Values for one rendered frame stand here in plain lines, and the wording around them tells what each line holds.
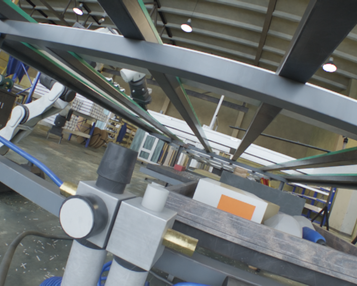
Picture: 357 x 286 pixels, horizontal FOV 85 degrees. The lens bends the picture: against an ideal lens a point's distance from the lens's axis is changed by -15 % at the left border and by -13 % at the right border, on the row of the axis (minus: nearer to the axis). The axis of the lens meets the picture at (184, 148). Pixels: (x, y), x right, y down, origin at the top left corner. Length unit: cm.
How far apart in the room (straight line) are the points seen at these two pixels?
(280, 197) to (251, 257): 43
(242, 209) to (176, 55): 25
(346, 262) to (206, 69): 34
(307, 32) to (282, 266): 31
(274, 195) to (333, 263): 42
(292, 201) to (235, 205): 45
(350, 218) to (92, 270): 1025
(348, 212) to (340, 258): 994
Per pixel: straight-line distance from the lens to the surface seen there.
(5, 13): 60
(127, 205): 23
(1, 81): 495
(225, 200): 35
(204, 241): 36
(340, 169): 130
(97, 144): 800
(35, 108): 176
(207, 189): 35
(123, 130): 913
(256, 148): 154
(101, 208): 24
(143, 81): 111
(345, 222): 1031
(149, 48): 35
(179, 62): 33
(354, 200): 1038
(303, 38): 25
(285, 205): 78
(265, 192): 76
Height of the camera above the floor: 68
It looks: 3 degrees up
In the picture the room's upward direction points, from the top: 20 degrees clockwise
